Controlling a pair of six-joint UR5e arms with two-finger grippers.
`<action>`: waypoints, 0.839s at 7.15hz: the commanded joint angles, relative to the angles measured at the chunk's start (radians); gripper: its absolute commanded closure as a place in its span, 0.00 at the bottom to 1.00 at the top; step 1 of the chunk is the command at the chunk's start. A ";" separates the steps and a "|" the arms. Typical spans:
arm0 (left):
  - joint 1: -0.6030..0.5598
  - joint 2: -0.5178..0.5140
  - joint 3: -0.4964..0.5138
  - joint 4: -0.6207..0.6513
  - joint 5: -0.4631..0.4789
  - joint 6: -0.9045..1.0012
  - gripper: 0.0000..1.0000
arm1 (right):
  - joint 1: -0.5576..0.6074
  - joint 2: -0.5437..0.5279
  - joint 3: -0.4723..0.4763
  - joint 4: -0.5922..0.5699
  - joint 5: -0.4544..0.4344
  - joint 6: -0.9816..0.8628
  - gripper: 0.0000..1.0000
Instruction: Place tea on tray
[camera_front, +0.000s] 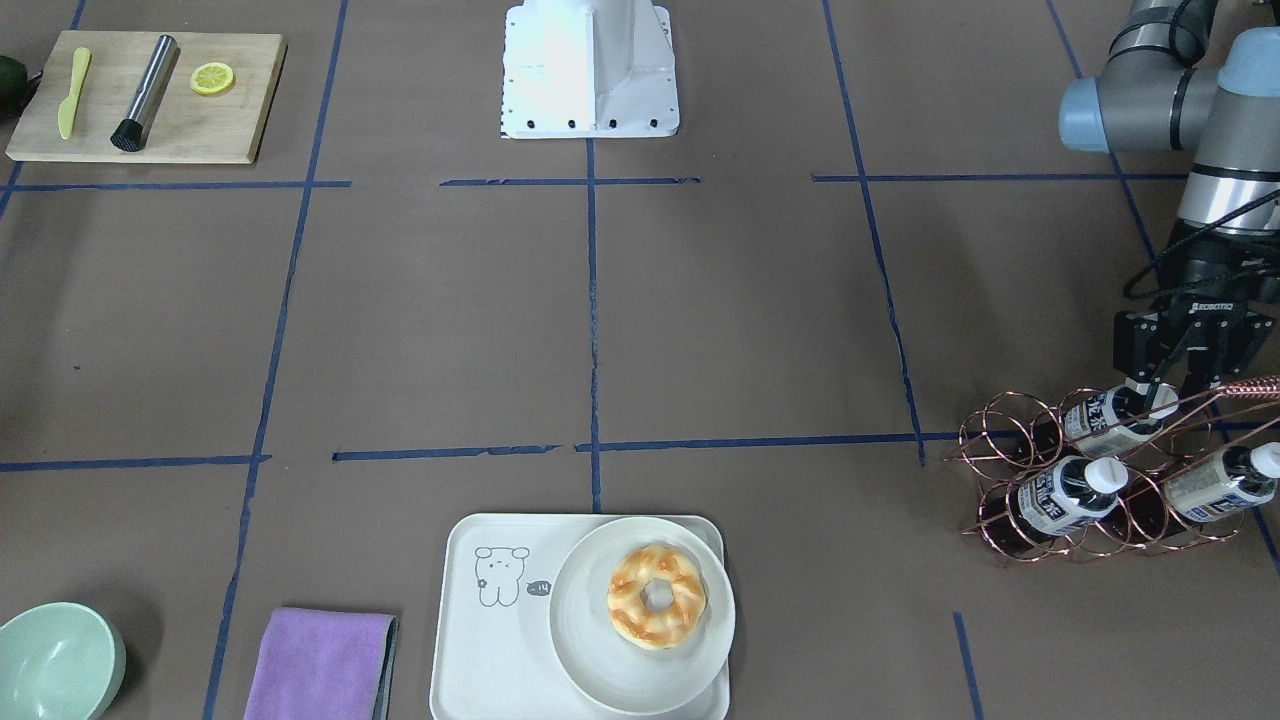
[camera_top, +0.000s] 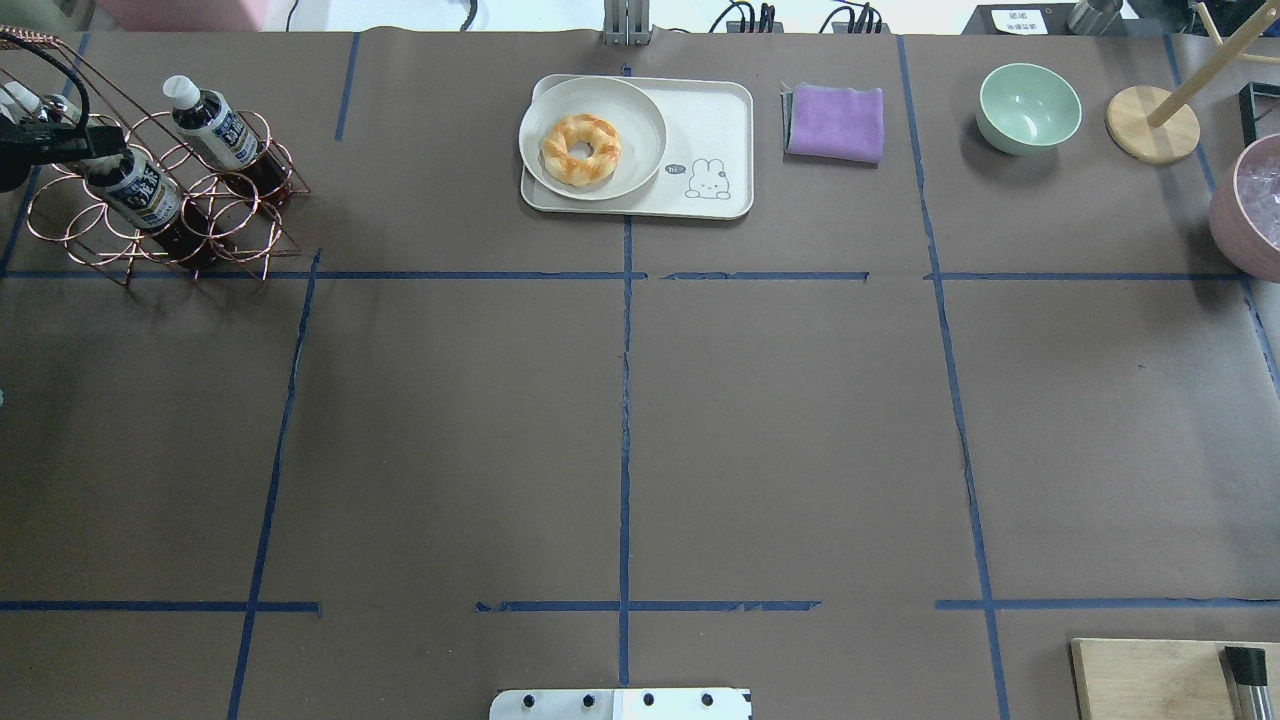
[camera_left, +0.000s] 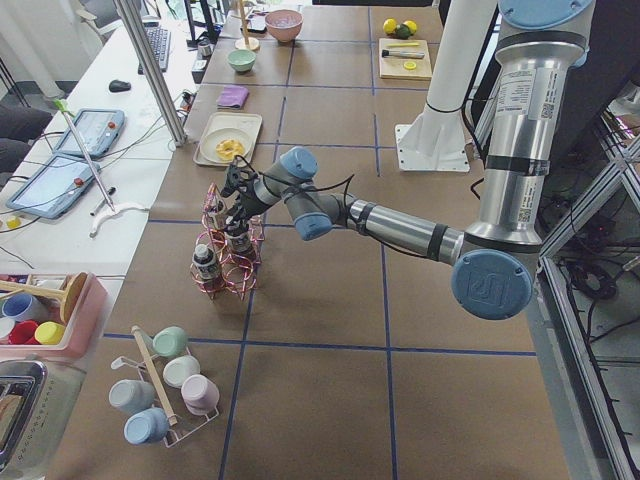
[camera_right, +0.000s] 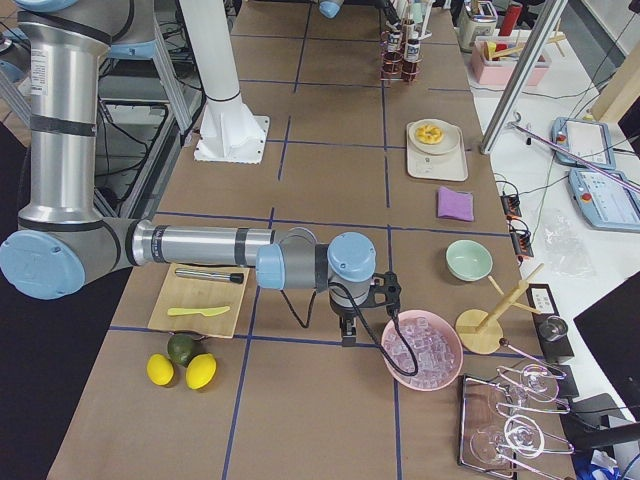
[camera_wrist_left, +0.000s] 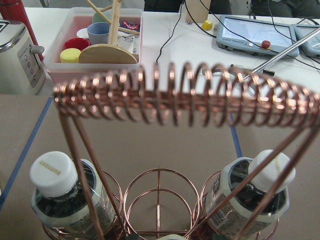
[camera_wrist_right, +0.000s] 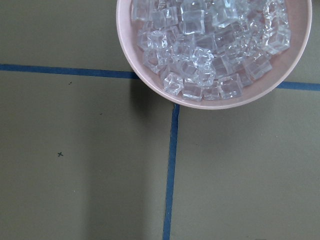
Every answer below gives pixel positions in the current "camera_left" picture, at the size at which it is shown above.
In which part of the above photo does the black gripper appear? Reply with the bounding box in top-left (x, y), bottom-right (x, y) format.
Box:
top-left (221, 163), bottom-right (265, 222)

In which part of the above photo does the tea bottle white cap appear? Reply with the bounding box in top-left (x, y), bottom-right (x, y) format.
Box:
top-left (225, 218), bottom-right (255, 260)

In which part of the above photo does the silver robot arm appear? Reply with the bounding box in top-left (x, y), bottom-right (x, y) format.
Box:
top-left (222, 1), bottom-right (595, 320)

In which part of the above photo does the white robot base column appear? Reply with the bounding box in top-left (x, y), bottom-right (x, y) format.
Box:
top-left (396, 0), bottom-right (497, 173)

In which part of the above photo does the beige serving tray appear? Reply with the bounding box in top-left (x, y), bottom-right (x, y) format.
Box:
top-left (193, 112), bottom-right (262, 166)

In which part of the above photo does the glazed donut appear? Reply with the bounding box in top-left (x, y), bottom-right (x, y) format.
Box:
top-left (215, 139), bottom-right (245, 161)

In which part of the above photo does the cream round plate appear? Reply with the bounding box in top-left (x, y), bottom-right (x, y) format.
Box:
top-left (200, 127), bottom-right (253, 163)

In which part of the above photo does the purple folded cloth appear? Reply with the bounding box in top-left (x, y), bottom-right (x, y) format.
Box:
top-left (216, 85), bottom-right (249, 110)

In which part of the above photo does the mint green bowl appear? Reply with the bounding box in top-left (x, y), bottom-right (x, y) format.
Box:
top-left (227, 49), bottom-right (257, 74)

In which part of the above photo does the steel jigger cup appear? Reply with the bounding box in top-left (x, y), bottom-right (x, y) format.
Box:
top-left (197, 40), bottom-right (212, 59)

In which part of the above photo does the wooden banana stand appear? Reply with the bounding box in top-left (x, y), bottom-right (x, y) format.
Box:
top-left (235, 0), bottom-right (260, 52)

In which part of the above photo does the far teach pendant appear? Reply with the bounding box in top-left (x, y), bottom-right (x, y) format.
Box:
top-left (53, 109), bottom-right (125, 159)

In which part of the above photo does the teach pendant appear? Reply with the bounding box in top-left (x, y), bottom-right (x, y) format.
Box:
top-left (53, 109), bottom-right (125, 159)
top-left (6, 154), bottom-right (94, 219)

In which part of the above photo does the black computer mouse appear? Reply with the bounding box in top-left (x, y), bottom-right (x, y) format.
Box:
top-left (108, 80), bottom-right (131, 93)

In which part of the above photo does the pink bowl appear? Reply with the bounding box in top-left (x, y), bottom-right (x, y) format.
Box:
top-left (265, 9), bottom-right (303, 43)

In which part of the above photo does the black keyboard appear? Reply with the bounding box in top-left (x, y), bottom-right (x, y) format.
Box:
top-left (145, 26), bottom-right (171, 72)

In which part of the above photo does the clear ice cubes pile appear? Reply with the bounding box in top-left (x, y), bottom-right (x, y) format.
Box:
top-left (270, 16), bottom-right (298, 29)

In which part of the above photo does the mint green mug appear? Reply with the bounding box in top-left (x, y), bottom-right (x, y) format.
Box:
top-left (152, 326), bottom-right (188, 358)

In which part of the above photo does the near teach pendant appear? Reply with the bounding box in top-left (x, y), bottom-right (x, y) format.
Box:
top-left (6, 154), bottom-right (94, 219)

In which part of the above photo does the black steel muddler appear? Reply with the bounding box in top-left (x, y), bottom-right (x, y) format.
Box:
top-left (381, 49), bottom-right (426, 59)

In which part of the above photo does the white mug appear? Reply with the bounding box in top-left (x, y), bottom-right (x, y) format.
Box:
top-left (163, 355), bottom-right (201, 388)

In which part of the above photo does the bamboo cutting board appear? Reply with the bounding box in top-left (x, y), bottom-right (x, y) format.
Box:
top-left (378, 38), bottom-right (432, 80)

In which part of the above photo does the pink storage box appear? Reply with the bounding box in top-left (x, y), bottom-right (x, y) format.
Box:
top-left (1, 272), bottom-right (107, 360)

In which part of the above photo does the lilac mug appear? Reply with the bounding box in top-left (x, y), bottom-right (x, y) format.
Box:
top-left (181, 374), bottom-right (220, 415)

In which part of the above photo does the green lime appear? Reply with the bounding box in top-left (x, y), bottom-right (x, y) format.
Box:
top-left (395, 24), bottom-right (411, 39)

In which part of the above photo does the left yellow lemon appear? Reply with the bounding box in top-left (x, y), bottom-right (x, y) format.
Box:
top-left (403, 20), bottom-right (418, 35)

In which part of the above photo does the grey blue mug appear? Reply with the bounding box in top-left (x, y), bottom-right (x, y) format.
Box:
top-left (108, 379), bottom-right (155, 415)

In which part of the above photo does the light blue mug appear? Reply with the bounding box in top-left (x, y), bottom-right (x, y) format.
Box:
top-left (124, 407), bottom-right (169, 445)

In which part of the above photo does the steel toaster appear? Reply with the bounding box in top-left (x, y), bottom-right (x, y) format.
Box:
top-left (1, 359), bottom-right (85, 479)

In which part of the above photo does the copper wire bottle rack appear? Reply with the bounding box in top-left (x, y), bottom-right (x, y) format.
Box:
top-left (190, 183), bottom-right (264, 300)

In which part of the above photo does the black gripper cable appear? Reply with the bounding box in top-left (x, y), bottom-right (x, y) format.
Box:
top-left (232, 153), bottom-right (356, 201)

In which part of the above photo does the aluminium frame post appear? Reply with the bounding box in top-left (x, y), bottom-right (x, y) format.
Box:
top-left (114, 0), bottom-right (187, 147)

